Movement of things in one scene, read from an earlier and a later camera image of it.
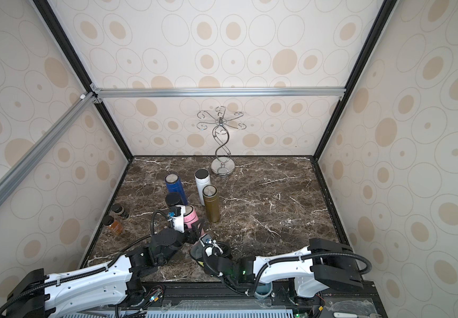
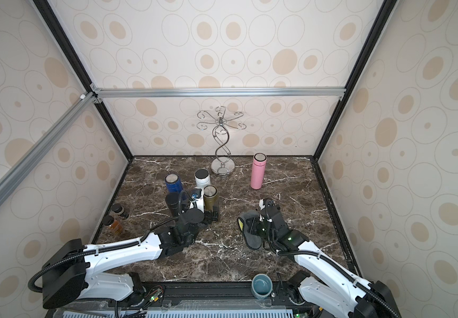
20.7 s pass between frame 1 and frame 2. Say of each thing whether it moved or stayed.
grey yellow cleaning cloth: moved
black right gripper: moved
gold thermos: stayed
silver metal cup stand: stayed
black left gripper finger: moved
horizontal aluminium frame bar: stayed
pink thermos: moved
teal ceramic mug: stayed
